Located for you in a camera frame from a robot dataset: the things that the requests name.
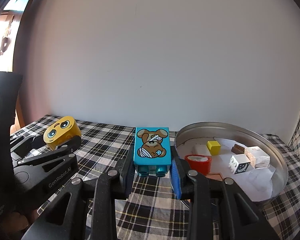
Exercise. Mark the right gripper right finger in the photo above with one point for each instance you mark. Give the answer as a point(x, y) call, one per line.
point(213, 201)

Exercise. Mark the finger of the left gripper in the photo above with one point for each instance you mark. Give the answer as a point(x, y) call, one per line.
point(29, 143)

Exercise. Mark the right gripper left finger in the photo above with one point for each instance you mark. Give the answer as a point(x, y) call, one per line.
point(65, 217)

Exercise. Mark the yellow face toy brick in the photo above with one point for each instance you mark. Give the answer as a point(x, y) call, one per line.
point(61, 131)

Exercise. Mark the white cardboard box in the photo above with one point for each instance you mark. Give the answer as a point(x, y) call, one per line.
point(258, 158)

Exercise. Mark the teal bear toy brick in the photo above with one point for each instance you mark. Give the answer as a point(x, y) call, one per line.
point(152, 151)

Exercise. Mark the brown wooden card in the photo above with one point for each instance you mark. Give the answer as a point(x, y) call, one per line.
point(215, 176)

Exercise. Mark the red tape roll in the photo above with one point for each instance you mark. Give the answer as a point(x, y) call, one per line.
point(200, 163)

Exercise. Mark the white paper liner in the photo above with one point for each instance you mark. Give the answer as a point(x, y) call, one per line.
point(256, 183)

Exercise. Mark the white toy brick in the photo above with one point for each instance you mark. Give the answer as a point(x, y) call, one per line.
point(239, 163)

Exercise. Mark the round metal cookie tin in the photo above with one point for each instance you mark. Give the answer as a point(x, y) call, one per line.
point(227, 135)

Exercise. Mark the black white plaid tablecloth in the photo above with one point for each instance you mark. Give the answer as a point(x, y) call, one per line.
point(152, 211)

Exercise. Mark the yellow wooden cube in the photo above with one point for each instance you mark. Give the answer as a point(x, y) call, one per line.
point(214, 147)

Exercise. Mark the brown wooden comb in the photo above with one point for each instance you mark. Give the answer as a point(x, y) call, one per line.
point(238, 149)

